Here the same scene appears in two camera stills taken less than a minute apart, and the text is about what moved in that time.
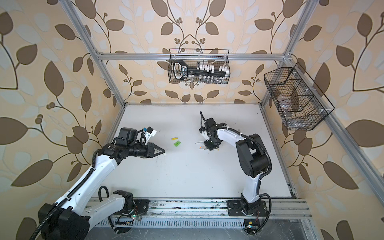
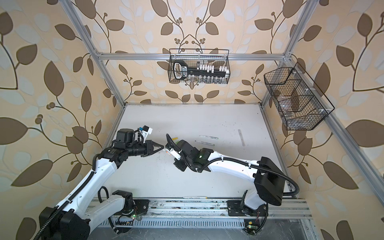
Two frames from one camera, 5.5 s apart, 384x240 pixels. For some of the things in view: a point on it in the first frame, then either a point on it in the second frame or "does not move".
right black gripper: x=210 y=147 → x=181 y=167
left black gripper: x=150 y=150 does not move
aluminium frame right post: x=307 y=12 does not move
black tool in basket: x=181 y=71 does not move
